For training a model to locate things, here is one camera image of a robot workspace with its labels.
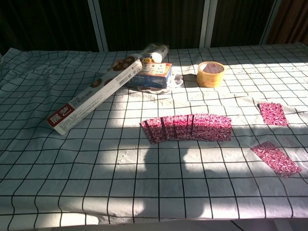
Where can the yellow packing tape roll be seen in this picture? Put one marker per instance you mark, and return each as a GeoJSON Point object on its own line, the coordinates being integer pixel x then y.
{"type": "Point", "coordinates": [209, 79]}

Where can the white cylindrical snack package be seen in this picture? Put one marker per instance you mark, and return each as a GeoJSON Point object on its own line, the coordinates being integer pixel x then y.
{"type": "Point", "coordinates": [156, 51]}

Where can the long baking paper box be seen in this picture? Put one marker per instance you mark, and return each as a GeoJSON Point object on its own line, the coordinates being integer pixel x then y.
{"type": "Point", "coordinates": [96, 93]}

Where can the clear scalloped plastic tray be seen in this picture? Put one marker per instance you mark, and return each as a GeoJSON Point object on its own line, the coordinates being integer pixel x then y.
{"type": "Point", "coordinates": [177, 80]}

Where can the blue orange snack box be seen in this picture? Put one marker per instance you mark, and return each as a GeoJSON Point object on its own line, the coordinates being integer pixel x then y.
{"type": "Point", "coordinates": [154, 77]}

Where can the brown curtain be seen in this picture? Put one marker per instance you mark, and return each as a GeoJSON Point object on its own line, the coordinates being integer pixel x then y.
{"type": "Point", "coordinates": [291, 21]}

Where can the white black-grid tablecloth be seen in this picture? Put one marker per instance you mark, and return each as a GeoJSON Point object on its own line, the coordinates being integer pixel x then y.
{"type": "Point", "coordinates": [72, 168]}

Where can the white window frame bar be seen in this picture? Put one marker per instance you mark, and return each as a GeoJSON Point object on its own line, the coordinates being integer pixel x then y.
{"type": "Point", "coordinates": [207, 24]}
{"type": "Point", "coordinates": [98, 24]}
{"type": "Point", "coordinates": [270, 21]}

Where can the red-patterned playing card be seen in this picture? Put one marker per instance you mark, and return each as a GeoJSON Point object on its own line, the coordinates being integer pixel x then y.
{"type": "Point", "coordinates": [275, 158]}
{"type": "Point", "coordinates": [273, 114]}

